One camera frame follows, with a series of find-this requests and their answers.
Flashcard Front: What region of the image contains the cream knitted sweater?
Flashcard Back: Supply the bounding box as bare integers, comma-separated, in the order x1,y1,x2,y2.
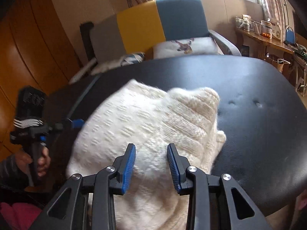
66,80,226,229

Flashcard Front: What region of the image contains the person's left hand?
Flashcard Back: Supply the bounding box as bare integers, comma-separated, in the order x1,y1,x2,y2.
15,147,50,177

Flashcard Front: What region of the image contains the pink ruffled bed quilt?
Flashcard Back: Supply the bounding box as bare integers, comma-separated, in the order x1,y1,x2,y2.
1,202,42,229

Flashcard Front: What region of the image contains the patterned white blue cushion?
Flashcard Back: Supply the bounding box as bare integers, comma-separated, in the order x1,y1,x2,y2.
91,52,145,75

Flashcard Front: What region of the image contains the yellow blue armchair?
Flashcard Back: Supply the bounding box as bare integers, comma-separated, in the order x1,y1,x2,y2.
69,0,242,84

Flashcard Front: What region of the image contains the deer print cushion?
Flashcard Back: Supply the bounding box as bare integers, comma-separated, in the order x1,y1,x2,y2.
153,37,224,59

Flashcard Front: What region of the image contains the wooden side table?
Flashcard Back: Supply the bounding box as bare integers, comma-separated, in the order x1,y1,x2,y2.
235,28,294,62

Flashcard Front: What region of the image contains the clear jar with oranges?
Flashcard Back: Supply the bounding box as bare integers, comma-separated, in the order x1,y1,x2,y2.
261,20,272,39

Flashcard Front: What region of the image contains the blue handbag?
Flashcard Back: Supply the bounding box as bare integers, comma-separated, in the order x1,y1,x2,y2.
284,25,295,45

